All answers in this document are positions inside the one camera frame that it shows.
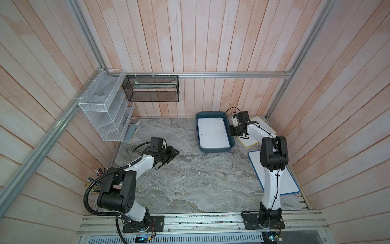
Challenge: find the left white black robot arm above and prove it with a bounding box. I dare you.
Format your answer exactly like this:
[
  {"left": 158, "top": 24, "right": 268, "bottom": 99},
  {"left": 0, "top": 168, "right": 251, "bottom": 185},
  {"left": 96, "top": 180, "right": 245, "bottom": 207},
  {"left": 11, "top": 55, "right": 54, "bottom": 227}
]
[{"left": 97, "top": 137, "right": 179, "bottom": 223}]

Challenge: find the far right yellow-framed whiteboard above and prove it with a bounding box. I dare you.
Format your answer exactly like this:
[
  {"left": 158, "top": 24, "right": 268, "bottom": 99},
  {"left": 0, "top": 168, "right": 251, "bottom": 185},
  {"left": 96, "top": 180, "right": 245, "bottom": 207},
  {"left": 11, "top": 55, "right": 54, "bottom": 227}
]
[{"left": 237, "top": 116, "right": 276, "bottom": 147}]

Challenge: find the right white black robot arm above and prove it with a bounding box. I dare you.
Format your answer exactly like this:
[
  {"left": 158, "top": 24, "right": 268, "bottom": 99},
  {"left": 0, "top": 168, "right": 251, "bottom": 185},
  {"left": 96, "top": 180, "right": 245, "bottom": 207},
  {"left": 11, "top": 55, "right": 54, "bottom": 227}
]
[{"left": 230, "top": 111, "right": 288, "bottom": 228}]

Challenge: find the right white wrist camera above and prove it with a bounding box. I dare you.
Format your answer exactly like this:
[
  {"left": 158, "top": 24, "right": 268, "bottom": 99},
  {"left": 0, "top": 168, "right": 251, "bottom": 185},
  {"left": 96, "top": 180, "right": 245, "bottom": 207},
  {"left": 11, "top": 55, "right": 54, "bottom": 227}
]
[{"left": 232, "top": 114, "right": 240, "bottom": 127}]

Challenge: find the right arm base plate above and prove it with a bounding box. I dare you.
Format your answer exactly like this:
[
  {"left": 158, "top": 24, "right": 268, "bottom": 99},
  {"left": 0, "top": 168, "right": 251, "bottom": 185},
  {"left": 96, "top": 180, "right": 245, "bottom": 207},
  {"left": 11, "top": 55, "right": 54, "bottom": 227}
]
[{"left": 241, "top": 208, "right": 285, "bottom": 230}]

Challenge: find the aluminium mounting rail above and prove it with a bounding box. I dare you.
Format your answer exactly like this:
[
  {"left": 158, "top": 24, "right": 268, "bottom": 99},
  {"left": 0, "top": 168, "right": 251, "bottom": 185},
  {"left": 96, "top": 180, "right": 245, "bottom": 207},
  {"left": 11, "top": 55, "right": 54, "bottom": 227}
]
[{"left": 76, "top": 209, "right": 331, "bottom": 244}]

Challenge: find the blue-framed whiteboard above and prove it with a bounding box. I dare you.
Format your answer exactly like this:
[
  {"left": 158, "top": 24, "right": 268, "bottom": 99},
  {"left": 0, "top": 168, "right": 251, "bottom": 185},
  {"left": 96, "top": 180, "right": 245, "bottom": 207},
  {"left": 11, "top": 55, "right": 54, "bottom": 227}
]
[
  {"left": 248, "top": 150, "right": 300, "bottom": 195},
  {"left": 197, "top": 118, "right": 230, "bottom": 149}
]

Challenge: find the teal plastic storage box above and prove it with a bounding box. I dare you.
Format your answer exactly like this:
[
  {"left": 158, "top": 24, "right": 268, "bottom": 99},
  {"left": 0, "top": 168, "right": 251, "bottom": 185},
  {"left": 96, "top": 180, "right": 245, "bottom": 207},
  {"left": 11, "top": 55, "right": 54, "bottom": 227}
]
[{"left": 196, "top": 111, "right": 235, "bottom": 153}]

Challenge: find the white wire mesh shelf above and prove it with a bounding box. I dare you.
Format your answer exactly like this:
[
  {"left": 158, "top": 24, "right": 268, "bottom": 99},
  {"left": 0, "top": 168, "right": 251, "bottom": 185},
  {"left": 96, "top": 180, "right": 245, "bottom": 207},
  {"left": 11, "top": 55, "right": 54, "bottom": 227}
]
[{"left": 79, "top": 69, "right": 135, "bottom": 142}]

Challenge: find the pencil cup with pencils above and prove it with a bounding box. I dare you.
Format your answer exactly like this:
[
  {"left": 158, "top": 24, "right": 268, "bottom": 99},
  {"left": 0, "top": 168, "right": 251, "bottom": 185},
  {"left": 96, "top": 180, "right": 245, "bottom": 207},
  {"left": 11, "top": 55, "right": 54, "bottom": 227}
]
[{"left": 83, "top": 167, "right": 110, "bottom": 196}]

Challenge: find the black mesh basket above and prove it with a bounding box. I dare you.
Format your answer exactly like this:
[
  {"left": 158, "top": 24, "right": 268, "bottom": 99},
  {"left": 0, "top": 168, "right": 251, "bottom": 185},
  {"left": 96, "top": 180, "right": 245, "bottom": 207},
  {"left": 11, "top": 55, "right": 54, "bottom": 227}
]
[{"left": 122, "top": 74, "right": 180, "bottom": 103}]

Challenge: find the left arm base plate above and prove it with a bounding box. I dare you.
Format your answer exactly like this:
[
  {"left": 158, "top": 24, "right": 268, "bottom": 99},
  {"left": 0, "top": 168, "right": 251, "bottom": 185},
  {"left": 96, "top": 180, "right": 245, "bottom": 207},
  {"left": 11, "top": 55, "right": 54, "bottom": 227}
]
[{"left": 122, "top": 216, "right": 165, "bottom": 233}]

